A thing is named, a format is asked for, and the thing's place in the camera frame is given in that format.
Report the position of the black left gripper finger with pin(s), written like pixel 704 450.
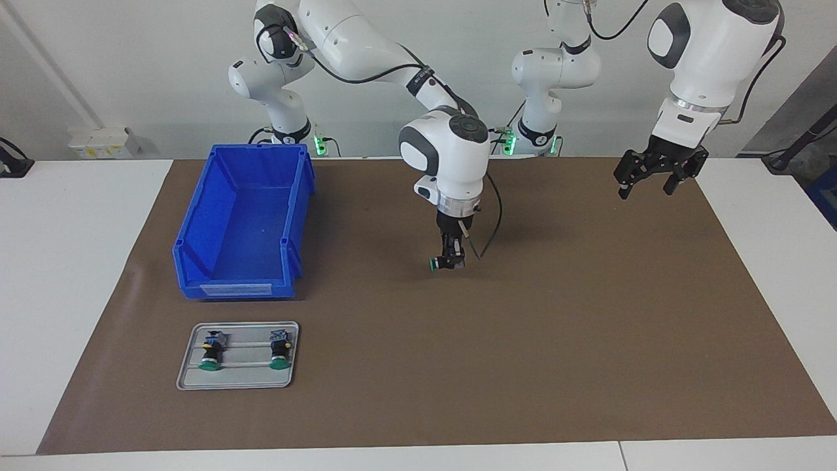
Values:
pixel 686 171
pixel 624 180

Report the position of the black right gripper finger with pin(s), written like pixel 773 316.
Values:
pixel 447 250
pixel 460 251

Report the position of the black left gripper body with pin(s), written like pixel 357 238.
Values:
pixel 667 157

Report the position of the brown table mat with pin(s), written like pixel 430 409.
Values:
pixel 523 360

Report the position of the grey metal tray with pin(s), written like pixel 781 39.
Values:
pixel 245 378

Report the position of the blue plastic storage bin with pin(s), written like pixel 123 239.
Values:
pixel 248 222

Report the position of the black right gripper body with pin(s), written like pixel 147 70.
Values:
pixel 454 227

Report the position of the white wall socket box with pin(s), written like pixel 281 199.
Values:
pixel 98 140

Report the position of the green push button switch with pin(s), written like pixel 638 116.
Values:
pixel 280 350
pixel 434 263
pixel 212 350

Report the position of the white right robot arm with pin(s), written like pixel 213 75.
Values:
pixel 444 150

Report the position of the blue crate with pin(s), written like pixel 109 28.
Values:
pixel 827 203

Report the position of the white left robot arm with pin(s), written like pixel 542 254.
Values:
pixel 706 52

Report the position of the black clamp mount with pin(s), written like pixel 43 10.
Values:
pixel 16 167

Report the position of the black pole stand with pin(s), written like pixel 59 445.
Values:
pixel 778 162

